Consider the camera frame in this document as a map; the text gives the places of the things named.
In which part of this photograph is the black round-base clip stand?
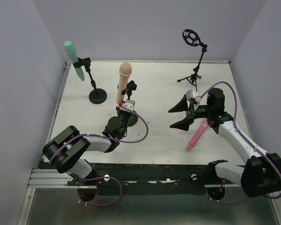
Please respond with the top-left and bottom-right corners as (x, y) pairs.
(74, 57), (107, 105)

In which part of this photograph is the peach toy microphone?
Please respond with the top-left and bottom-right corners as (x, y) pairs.
(116, 62), (132, 105)

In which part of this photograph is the black tripod ring stand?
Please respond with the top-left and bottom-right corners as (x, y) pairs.
(177, 29), (207, 90)

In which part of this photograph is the green toy microphone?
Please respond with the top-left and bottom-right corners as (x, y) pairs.
(63, 41), (85, 81)

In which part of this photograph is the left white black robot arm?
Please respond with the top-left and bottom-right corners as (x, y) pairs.
(43, 108), (133, 179)

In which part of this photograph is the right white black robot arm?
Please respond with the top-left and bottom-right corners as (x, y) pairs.
(169, 88), (281, 198)

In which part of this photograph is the pink toy microphone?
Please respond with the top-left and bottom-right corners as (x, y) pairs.
(185, 119), (209, 151)

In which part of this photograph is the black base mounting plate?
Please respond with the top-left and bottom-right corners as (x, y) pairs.
(38, 161), (235, 196)

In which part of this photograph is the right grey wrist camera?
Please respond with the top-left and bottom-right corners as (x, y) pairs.
(186, 90), (201, 105)

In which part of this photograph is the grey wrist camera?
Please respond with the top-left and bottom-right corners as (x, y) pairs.
(186, 90), (201, 105)
(122, 99), (135, 111)

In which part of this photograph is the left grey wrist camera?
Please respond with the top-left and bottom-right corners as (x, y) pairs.
(122, 99), (135, 111)

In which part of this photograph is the left aluminium rail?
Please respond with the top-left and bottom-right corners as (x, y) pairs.
(28, 167), (71, 188)

